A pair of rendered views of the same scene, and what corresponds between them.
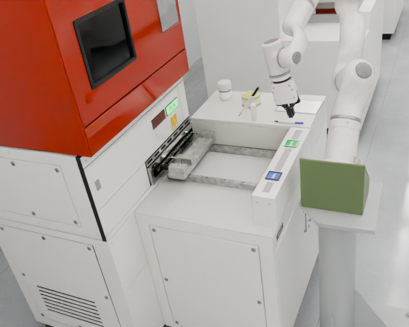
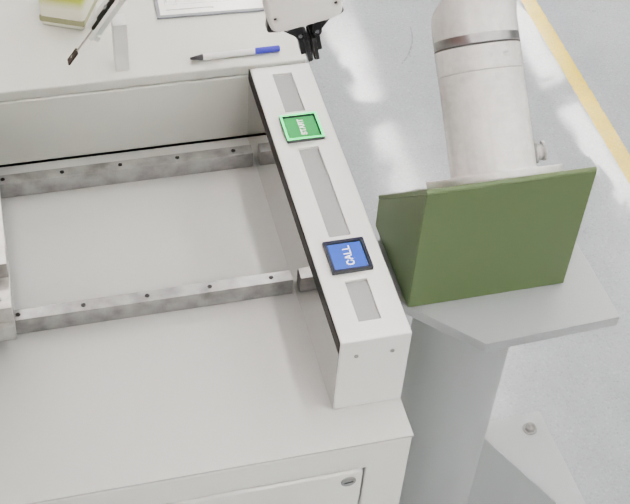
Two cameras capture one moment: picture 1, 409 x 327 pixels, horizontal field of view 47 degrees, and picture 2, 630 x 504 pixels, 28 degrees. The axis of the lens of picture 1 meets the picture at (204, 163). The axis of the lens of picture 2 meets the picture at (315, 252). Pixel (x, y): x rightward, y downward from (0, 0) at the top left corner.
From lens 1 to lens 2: 1.02 m
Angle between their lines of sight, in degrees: 39
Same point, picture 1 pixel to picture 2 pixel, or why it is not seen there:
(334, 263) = (470, 407)
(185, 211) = (102, 449)
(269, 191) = (380, 313)
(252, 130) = (126, 99)
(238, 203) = (237, 359)
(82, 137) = not seen: outside the picture
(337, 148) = (500, 132)
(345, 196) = (532, 252)
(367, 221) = (586, 296)
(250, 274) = not seen: outside the picture
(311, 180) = (449, 237)
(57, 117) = not seen: outside the picture
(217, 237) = (238, 487)
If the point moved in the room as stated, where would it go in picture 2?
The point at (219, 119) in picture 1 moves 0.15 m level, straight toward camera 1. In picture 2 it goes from (1, 87) to (56, 142)
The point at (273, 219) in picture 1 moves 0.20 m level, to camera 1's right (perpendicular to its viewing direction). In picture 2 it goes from (395, 382) to (495, 307)
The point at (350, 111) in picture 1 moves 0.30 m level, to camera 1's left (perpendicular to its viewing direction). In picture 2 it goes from (503, 18) to (344, 110)
